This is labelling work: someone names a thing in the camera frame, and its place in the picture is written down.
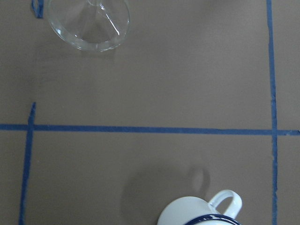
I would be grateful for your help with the brown paper table mat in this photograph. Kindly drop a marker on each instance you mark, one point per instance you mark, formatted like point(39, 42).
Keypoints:
point(203, 95)

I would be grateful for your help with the white enamel mug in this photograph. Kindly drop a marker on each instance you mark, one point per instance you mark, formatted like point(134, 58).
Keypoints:
point(222, 209)

